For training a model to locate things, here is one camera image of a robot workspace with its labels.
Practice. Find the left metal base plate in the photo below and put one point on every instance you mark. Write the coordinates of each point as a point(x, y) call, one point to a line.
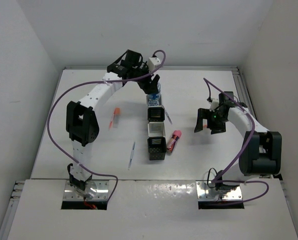
point(95, 190)

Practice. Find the black slotted container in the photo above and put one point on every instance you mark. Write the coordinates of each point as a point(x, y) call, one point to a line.
point(156, 114)
point(156, 148)

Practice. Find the metal base plate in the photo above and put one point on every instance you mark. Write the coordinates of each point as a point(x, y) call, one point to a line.
point(95, 190)
point(207, 193)

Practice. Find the blue pen near containers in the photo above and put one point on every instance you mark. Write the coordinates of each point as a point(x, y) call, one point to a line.
point(168, 117)

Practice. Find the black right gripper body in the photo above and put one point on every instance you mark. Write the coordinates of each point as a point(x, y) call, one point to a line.
point(214, 120)

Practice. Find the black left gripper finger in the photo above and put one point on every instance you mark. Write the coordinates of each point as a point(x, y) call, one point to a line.
point(145, 85)
point(154, 85)

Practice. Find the blue patterned round container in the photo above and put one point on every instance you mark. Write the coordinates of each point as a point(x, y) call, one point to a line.
point(157, 95)

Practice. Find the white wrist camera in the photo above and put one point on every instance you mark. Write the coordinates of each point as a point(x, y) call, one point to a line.
point(153, 63)
point(214, 103)

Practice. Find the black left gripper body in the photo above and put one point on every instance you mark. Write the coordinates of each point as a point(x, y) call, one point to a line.
point(144, 69)

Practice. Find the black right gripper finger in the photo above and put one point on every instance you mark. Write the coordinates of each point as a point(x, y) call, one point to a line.
point(202, 115)
point(217, 130)

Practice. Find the thin orange pen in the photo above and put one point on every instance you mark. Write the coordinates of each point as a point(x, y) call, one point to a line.
point(111, 121)

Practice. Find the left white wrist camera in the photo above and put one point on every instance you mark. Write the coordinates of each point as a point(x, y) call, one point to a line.
point(153, 63)

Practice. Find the white container under blue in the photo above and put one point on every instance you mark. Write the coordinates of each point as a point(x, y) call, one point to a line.
point(154, 102)

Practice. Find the black slotted container far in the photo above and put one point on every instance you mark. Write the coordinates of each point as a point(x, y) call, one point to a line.
point(156, 114)

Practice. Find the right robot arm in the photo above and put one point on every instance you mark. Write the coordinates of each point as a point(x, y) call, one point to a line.
point(261, 150)

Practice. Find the orange highlighter pen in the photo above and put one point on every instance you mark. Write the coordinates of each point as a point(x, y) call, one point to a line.
point(205, 123)

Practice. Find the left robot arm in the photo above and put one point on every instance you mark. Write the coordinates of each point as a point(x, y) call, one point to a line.
point(81, 121)

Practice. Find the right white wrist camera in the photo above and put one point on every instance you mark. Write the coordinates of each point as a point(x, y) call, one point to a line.
point(214, 103)

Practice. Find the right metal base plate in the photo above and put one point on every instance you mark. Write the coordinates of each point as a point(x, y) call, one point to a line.
point(207, 193)

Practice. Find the white slotted container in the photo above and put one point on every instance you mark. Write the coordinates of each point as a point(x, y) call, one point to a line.
point(156, 129)

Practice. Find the orange-capped clear tube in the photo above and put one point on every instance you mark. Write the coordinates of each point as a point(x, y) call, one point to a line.
point(116, 117)

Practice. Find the black slotted container near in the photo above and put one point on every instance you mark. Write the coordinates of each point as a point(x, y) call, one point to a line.
point(156, 148)

